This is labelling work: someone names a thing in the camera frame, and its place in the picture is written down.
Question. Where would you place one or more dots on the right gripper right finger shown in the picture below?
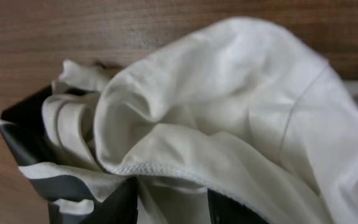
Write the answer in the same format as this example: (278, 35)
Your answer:
(224, 210)

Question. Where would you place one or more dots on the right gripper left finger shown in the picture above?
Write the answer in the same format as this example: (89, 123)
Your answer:
(119, 208)

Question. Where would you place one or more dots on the white t-shirt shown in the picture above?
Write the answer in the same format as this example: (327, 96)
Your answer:
(241, 107)

